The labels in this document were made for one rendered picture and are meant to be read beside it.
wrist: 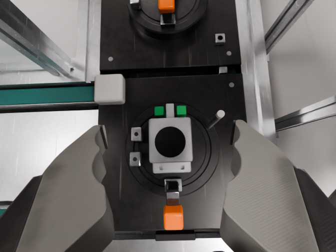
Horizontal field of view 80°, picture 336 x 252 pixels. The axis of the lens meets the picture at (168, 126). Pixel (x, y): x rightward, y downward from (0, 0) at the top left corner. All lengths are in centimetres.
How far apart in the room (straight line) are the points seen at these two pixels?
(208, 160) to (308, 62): 35
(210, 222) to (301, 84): 35
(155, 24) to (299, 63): 33
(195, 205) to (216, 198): 3
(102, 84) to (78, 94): 7
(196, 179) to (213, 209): 6
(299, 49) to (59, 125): 53
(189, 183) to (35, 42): 28
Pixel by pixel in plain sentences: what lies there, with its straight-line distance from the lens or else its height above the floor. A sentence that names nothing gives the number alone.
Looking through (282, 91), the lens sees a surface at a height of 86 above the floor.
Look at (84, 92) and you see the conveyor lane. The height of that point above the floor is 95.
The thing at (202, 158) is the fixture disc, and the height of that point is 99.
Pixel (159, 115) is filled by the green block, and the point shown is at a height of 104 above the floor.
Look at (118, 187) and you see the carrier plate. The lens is 33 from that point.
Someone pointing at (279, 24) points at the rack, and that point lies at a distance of 43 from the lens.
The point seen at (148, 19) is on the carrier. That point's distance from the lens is 38.
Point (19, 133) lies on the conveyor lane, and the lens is 48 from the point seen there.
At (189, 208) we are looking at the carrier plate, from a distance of 33.
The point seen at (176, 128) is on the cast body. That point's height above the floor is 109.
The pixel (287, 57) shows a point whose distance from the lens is 54.
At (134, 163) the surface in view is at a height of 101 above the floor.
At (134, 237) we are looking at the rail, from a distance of 36.
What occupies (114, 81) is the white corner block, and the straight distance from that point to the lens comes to 33.
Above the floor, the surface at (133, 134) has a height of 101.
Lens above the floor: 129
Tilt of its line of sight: 80 degrees down
